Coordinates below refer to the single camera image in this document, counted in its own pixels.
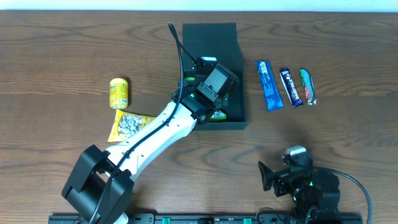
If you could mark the dark green open box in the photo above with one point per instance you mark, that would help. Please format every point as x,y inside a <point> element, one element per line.
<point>219,40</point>

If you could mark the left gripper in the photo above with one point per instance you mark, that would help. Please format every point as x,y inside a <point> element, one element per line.
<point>222,104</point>

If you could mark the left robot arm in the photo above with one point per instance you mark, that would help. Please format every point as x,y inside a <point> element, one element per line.
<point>100,185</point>

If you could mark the blue wafer bar wrapper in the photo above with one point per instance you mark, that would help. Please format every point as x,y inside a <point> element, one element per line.
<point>271,93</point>

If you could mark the green snack bag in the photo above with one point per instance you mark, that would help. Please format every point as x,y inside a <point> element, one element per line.
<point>218,115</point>

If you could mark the dark blue Dairy Milk bar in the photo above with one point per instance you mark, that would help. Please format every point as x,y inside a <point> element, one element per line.
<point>290,87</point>

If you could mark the black mounting rail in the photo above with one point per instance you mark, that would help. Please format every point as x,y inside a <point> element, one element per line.
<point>149,218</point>

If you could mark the green red chocolate bar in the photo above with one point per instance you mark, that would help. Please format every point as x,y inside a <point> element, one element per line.
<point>307,83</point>

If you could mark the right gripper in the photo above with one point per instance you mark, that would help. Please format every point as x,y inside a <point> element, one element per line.
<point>280,182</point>

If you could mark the yellow Mentos bottle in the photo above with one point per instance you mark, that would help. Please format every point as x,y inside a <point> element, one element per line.
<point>118,93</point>

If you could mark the yellow Hacks candy bag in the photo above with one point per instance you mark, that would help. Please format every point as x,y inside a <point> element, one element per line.
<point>127,124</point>

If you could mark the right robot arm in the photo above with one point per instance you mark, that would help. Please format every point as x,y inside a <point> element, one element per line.
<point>315,192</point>

